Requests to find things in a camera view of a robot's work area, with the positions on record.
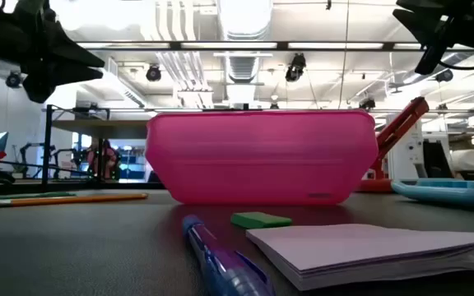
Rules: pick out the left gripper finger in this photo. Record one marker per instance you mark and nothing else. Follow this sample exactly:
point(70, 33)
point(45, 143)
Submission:
point(76, 75)
point(68, 49)

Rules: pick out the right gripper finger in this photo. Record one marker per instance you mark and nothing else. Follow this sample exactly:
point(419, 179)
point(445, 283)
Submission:
point(434, 5)
point(422, 26)

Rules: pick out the orange pencil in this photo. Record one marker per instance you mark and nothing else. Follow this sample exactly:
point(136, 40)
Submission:
point(76, 200)

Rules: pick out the green pencil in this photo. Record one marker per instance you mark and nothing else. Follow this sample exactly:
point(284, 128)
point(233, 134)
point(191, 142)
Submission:
point(23, 197)

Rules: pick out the pink translucent pencil case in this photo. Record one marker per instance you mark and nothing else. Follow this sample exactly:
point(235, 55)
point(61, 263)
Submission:
point(261, 156)

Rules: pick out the green eraser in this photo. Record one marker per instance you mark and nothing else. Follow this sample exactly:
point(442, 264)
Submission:
point(259, 220)

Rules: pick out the blue mechanical pencil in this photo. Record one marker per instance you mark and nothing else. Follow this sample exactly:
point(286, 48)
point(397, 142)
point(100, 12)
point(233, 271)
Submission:
point(220, 263)

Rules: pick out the black ceiling spotlight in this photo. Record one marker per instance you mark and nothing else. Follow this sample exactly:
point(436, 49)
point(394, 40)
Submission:
point(444, 75)
point(296, 67)
point(12, 79)
point(153, 73)

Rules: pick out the red desk lamp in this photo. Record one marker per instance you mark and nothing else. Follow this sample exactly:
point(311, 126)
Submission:
point(397, 127)

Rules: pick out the white machine cabinet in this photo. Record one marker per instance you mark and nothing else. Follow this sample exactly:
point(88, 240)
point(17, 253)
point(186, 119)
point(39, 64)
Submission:
point(405, 152)

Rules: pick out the long ceiling light bar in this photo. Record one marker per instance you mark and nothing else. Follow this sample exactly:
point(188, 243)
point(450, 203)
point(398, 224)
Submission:
point(229, 45)

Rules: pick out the light blue calculator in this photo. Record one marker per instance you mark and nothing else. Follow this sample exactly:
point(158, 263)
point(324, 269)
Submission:
point(447, 193)

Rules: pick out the white sticky note pad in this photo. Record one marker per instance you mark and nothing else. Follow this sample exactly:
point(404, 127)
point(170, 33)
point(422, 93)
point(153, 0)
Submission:
point(356, 251)

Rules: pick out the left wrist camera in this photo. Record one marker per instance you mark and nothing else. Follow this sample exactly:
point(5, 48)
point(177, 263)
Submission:
point(39, 86)

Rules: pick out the wooden shelf with black frame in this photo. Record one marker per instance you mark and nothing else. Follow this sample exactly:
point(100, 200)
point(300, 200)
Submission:
point(97, 128)

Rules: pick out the black metal table frame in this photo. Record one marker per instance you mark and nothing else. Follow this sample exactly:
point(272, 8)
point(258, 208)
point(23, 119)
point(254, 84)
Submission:
point(56, 187)

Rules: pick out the white ceiling duct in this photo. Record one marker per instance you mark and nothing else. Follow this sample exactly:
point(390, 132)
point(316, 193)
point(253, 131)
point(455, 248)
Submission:
point(243, 24)

